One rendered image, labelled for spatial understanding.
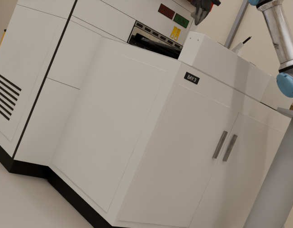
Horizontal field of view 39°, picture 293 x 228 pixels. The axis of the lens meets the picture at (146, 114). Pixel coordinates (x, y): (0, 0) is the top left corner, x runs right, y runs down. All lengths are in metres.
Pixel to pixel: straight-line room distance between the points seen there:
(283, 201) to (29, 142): 1.24
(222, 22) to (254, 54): 0.50
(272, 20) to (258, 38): 2.28
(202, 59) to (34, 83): 0.88
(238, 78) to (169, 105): 0.41
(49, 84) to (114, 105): 0.37
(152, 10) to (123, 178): 1.00
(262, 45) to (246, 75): 2.08
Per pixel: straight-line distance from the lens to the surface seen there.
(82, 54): 2.15
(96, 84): 2.08
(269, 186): 1.99
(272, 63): 4.01
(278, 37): 1.85
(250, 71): 2.04
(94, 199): 1.90
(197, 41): 1.77
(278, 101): 2.30
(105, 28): 2.20
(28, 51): 2.35
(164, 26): 2.43
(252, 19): 4.22
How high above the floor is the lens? 0.67
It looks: 4 degrees down
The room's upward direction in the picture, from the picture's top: 23 degrees clockwise
